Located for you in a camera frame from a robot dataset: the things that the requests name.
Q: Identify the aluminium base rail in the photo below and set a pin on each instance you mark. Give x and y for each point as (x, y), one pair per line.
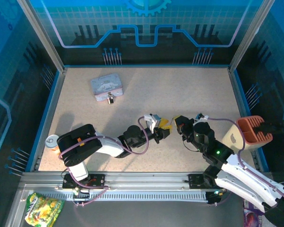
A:
(144, 178)

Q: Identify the beverage can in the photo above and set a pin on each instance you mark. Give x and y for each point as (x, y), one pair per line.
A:
(51, 142)

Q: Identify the black tool in holder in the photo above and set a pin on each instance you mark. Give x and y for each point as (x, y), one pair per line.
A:
(269, 127)

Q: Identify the aluminium frame post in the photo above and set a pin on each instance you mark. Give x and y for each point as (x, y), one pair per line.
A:
(251, 35)
(41, 35)

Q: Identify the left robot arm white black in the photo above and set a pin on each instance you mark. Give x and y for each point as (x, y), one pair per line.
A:
(109, 144)

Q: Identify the beige holder with orange rack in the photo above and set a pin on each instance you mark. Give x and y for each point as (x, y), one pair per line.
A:
(234, 139)

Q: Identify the lavender cartoon tin box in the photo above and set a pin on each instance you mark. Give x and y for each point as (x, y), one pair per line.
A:
(106, 86)

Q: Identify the purple snack bag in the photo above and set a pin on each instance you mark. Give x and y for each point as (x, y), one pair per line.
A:
(253, 215)

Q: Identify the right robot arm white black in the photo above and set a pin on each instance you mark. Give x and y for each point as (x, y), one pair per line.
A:
(246, 179)

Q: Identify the green yellow snack bag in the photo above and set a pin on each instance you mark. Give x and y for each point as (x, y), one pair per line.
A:
(43, 209)

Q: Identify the aluminium side rail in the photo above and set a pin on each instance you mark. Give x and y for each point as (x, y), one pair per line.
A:
(50, 113)
(237, 94)

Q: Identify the small silver padlock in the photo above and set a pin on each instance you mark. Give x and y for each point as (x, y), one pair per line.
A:
(110, 99)

